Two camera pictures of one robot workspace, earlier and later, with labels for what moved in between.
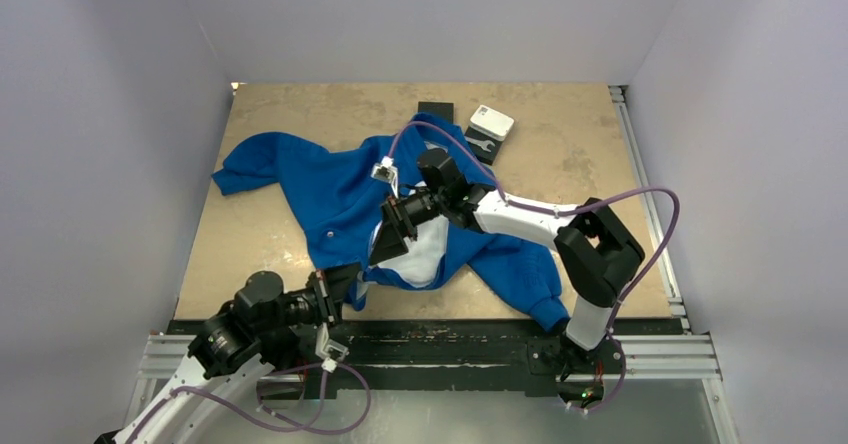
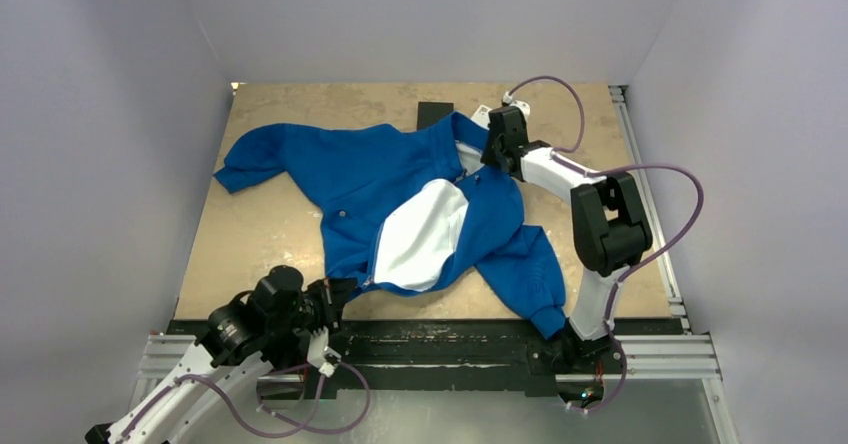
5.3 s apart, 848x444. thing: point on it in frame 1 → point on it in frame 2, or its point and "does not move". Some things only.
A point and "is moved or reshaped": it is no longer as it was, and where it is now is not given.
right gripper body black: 411,211 → 492,151
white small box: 491,122 does not move
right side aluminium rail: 653,205 does not move
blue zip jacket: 334,195 is moved or reshaped
